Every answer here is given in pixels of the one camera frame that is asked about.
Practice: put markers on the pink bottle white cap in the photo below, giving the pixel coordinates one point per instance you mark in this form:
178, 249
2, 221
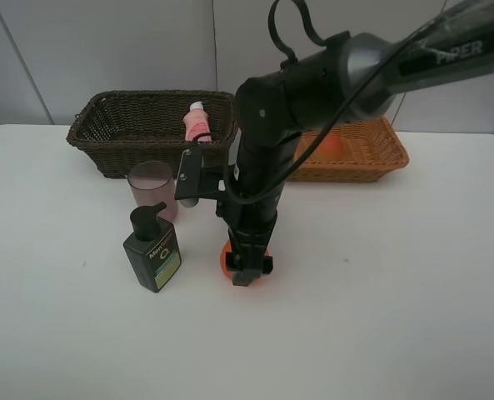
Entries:
196, 121

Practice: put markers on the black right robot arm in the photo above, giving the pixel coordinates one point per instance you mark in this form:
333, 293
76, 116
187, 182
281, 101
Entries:
353, 78

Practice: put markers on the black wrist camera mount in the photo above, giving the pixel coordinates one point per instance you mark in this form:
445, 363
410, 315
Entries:
196, 180

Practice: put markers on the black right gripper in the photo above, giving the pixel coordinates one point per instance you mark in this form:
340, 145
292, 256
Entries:
253, 185

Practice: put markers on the translucent pink plastic cup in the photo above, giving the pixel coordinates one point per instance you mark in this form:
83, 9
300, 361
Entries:
151, 183

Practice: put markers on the red yellow peach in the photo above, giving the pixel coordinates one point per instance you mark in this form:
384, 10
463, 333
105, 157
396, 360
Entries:
330, 148

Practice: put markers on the orange tangerine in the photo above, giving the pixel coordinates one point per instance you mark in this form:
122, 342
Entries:
266, 268

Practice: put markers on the dark green pump bottle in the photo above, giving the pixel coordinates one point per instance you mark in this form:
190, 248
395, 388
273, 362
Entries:
152, 247

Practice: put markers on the orange wicker basket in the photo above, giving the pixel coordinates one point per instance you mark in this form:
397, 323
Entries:
371, 151

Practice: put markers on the dark brown wicker basket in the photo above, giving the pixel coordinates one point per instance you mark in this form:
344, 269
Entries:
120, 129

